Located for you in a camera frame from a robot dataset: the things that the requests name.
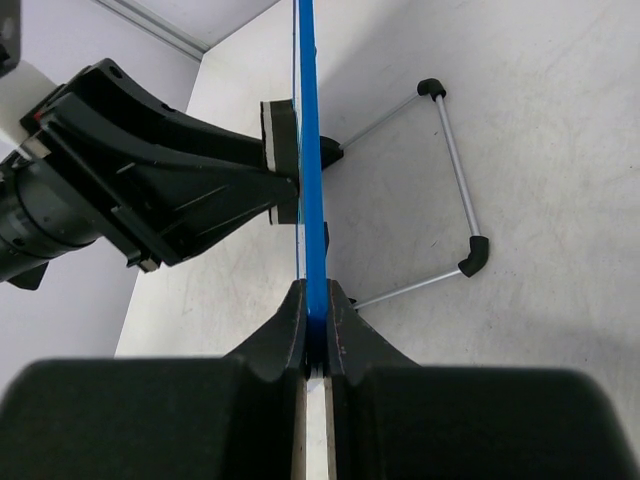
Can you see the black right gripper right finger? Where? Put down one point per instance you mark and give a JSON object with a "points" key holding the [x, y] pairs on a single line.
{"points": [[391, 418]]}

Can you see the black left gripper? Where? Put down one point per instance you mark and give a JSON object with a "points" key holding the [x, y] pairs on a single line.
{"points": [[175, 214]]}

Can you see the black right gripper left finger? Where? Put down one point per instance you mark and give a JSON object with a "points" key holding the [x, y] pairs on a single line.
{"points": [[239, 416]]}

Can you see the black whiteboard eraser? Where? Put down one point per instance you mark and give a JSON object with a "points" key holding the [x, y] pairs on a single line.
{"points": [[281, 154]]}

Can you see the blue-framed whiteboard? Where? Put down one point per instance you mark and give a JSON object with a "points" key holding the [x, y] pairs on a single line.
{"points": [[310, 233]]}

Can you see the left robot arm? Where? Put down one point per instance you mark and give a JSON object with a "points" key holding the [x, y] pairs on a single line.
{"points": [[70, 118]]}

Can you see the left aluminium frame post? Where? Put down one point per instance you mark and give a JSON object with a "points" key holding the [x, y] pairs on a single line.
{"points": [[156, 26]]}

